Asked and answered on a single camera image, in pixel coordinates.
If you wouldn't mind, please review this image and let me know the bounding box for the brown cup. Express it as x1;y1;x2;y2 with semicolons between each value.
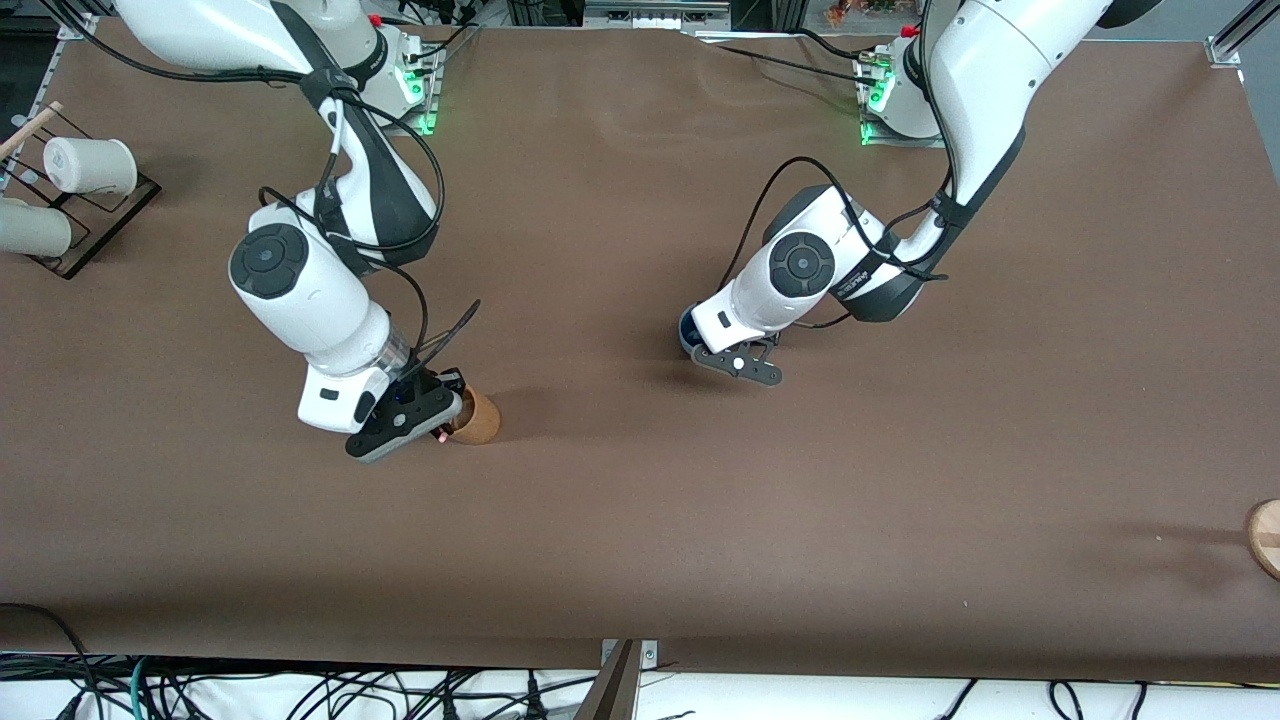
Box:
444;387;502;447

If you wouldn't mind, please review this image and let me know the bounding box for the white cup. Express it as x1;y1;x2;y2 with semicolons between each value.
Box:
42;136;139;198
0;197;74;257

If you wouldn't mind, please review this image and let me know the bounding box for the brown table mat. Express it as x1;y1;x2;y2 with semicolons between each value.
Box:
0;18;1280;683

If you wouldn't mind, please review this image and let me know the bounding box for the grey equipment box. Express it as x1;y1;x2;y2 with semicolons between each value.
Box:
583;0;733;31

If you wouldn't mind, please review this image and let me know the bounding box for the wooden stick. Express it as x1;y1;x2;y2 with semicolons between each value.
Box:
0;101;64;161

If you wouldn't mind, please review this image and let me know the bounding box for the round wooden disc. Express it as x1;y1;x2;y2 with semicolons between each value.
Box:
1246;498;1280;582

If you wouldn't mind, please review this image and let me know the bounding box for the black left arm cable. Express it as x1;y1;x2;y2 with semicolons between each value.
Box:
738;155;951;331

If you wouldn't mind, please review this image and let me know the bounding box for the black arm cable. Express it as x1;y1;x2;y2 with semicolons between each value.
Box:
738;155;951;331
255;60;482;386

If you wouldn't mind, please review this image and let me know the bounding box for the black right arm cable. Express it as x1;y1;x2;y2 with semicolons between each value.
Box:
255;60;482;386

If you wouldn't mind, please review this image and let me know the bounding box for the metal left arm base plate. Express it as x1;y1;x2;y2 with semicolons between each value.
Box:
856;52;946;150

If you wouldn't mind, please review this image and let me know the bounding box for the black cable across table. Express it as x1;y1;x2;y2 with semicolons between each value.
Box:
680;24;906;91

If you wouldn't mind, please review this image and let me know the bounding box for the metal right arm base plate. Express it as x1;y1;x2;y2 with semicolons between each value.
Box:
385;25;443;137

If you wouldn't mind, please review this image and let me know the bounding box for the black wire cup rack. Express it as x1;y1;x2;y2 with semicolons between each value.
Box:
0;140;163;282

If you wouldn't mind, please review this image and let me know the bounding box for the metal table clamp bracket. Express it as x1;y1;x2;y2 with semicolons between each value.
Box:
575;638;660;720

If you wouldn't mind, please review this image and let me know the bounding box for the black looped cable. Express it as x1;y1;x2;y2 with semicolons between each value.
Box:
0;602;96;720

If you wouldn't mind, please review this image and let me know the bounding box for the aluminium frame profile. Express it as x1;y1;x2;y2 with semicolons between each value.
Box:
1205;0;1280;67

